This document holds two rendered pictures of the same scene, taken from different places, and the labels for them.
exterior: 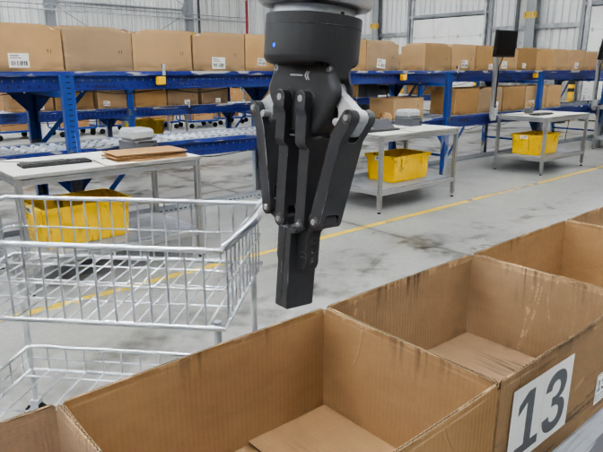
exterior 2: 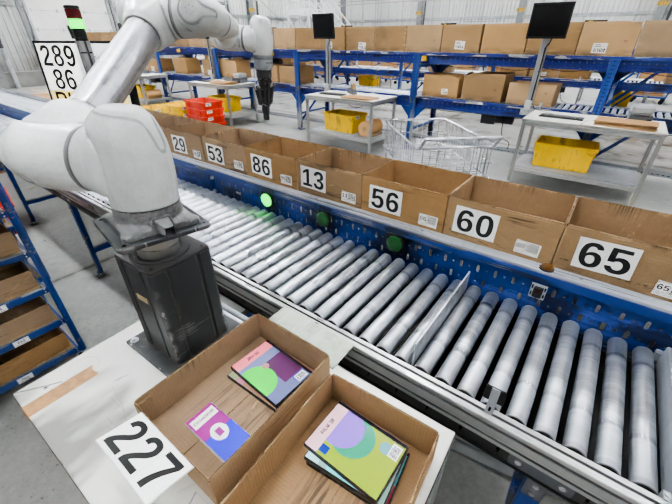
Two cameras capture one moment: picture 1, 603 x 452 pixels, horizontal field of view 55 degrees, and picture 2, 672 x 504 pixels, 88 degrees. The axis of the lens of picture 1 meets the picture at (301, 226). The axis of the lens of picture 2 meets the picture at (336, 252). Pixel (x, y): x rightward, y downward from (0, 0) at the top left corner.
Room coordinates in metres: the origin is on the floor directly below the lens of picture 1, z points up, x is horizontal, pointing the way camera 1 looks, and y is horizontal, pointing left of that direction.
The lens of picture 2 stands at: (0.42, -1.94, 1.56)
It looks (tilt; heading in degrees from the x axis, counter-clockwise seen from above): 32 degrees down; 78
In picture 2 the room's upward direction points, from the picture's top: straight up
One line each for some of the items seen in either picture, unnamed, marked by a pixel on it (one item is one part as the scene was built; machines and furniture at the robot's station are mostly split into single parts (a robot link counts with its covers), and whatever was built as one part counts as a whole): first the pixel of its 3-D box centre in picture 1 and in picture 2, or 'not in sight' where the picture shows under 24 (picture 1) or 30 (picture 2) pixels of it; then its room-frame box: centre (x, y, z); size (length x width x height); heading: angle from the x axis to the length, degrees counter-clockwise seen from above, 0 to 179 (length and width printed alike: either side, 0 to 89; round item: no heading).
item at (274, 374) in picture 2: not in sight; (271, 370); (0.38, -1.27, 0.78); 0.19 x 0.14 x 0.02; 128
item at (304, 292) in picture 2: not in sight; (330, 273); (0.65, -0.77, 0.72); 0.52 x 0.05 x 0.05; 41
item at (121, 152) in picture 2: not in sight; (130, 155); (0.12, -1.05, 1.33); 0.18 x 0.16 x 0.22; 160
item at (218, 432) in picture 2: not in sight; (219, 432); (0.25, -1.41, 0.76); 0.16 x 0.07 x 0.02; 131
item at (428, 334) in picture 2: not in sight; (444, 313); (0.97, -1.14, 0.76); 0.46 x 0.01 x 0.09; 41
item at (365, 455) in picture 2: not in sight; (355, 446); (0.55, -1.53, 0.79); 0.19 x 0.14 x 0.02; 131
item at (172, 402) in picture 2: not in sight; (241, 390); (0.30, -1.33, 0.80); 0.38 x 0.28 x 0.10; 41
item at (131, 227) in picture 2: not in sight; (152, 213); (0.14, -1.07, 1.19); 0.22 x 0.18 x 0.06; 122
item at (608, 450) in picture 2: not in sight; (612, 396); (1.29, -1.50, 0.72); 0.52 x 0.05 x 0.05; 41
